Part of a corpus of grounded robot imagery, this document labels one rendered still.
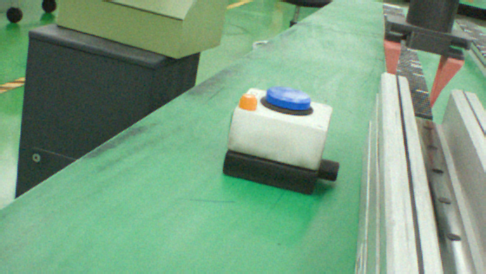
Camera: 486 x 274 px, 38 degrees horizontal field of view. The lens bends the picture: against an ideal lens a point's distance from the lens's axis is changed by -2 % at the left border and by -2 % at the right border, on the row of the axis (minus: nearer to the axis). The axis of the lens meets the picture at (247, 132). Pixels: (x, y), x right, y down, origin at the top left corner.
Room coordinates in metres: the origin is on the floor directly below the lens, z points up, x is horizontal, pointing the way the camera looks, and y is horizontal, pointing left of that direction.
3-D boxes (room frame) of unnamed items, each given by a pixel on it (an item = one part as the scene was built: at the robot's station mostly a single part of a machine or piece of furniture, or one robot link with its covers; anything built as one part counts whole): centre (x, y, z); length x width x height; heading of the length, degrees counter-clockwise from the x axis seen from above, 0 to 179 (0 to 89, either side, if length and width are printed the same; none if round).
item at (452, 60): (0.86, -0.20, 0.85); 0.07 x 0.07 x 0.09; 83
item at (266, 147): (0.60, -0.04, 0.81); 0.10 x 0.08 x 0.06; 84
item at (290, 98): (0.60, -0.03, 0.84); 0.04 x 0.04 x 0.02
